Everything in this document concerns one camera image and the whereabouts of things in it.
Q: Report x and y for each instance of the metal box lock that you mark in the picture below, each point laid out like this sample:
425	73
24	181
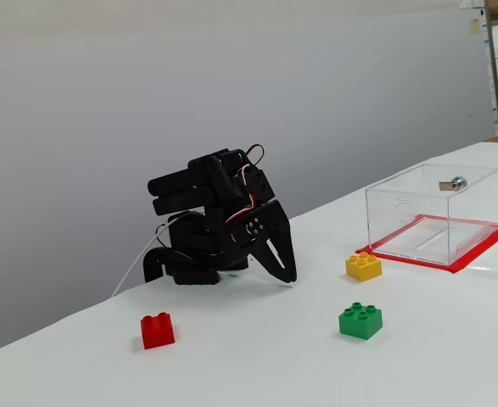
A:
456	183

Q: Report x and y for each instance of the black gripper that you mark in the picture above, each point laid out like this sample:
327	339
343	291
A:
272	224

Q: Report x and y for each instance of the beige paper note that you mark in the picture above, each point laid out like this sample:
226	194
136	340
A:
474	26

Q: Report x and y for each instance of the red tape frame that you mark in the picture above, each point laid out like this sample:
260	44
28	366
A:
477	250

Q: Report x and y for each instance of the black table clamp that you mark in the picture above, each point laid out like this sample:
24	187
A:
151	265

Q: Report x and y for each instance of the transparent plastic box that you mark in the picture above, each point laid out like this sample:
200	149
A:
410	220

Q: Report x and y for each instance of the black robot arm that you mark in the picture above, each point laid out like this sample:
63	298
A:
214	191

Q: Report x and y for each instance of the metal shelf post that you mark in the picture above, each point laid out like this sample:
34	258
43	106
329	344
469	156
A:
494	63

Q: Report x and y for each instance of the yellow lego brick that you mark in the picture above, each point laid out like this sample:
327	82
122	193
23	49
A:
363	268

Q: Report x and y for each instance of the green lego brick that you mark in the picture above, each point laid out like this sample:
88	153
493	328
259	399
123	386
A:
360	323

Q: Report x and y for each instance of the red lego brick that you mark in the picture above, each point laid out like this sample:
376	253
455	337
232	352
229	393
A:
157	332

